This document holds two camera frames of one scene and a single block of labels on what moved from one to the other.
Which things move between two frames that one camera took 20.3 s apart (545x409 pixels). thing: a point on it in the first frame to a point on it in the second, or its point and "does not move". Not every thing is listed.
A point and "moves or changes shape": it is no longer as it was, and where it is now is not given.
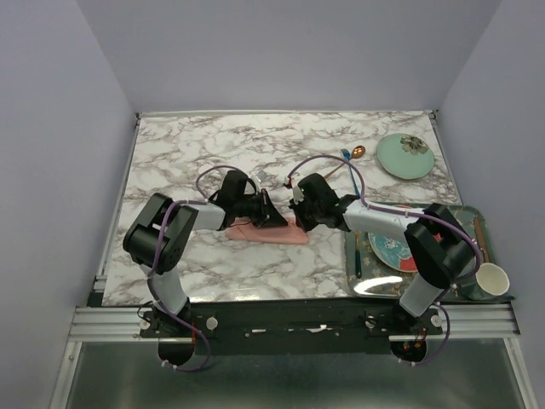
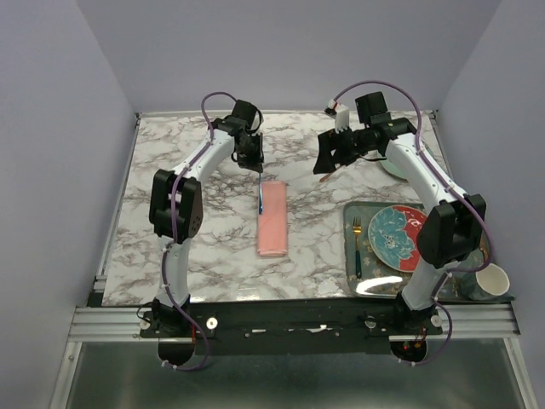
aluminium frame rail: (123, 323) does not move
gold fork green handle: (358, 256) does not move
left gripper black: (267, 214) to (255, 161)
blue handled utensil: (345, 152) moves or changes shape
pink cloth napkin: (243, 229) to (272, 221)
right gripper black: (304, 224) to (329, 141)
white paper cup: (492, 279) does not move
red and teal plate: (392, 250) does not move
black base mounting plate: (290, 327) does not move
